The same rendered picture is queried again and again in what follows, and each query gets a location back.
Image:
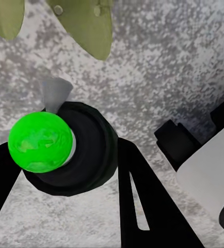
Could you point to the insectifuge atomizer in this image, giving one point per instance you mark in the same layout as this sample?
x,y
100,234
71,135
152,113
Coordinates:
x,y
66,149

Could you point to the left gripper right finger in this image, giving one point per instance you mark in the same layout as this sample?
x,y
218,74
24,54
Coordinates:
x,y
168,227

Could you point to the pot plant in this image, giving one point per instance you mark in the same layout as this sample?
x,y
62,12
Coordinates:
x,y
88,22

